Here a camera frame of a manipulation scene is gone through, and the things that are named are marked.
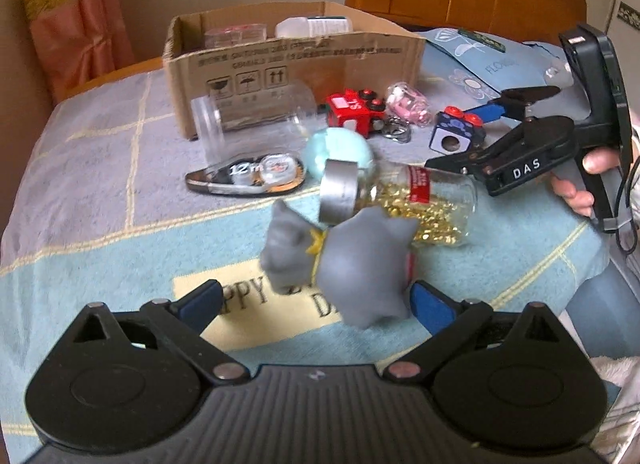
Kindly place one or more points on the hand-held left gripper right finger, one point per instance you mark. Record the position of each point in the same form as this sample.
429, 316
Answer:
431, 308

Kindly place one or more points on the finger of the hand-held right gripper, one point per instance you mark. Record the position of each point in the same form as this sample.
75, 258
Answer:
487, 111
470, 162

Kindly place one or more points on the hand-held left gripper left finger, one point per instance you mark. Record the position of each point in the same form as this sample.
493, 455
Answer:
206, 300

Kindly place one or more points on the blue toy train car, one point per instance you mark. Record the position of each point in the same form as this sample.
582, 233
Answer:
455, 131

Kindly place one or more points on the glass bottle of gold pins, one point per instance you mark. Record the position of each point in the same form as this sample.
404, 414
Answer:
440, 204

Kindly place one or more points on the black correction tape dispenser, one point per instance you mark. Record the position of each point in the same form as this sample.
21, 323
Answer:
245, 176

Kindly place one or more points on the red toy train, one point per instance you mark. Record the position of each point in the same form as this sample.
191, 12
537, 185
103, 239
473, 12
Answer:
350, 111

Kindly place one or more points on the clear plastic jar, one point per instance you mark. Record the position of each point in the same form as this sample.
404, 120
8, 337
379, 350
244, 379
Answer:
250, 113

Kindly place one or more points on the cardboard box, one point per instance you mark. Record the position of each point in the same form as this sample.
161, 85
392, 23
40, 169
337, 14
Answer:
300, 63

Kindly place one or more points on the person's right hand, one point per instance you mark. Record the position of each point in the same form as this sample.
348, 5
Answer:
575, 196

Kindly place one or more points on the light blue floral pillow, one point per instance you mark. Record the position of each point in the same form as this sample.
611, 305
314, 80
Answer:
480, 66

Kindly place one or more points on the blue floral quilt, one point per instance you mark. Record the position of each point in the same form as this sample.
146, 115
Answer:
540, 56

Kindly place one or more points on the light blue ball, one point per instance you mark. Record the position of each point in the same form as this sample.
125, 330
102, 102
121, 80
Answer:
335, 148

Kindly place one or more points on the grey and blue checked blanket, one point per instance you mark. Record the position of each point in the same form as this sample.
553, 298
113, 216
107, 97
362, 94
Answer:
100, 168

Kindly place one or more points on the white plastic bottle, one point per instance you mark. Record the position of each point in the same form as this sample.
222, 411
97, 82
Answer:
310, 26

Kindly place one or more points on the white fluffy cloth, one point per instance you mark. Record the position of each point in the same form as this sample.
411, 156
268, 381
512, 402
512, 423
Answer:
620, 384

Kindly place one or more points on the clear container with red label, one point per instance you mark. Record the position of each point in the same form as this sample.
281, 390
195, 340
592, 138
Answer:
232, 35

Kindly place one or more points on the pink and gold curtain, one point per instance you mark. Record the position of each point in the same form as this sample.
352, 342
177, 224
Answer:
75, 8

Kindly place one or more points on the wooden bed rail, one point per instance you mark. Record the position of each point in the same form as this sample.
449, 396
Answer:
115, 76

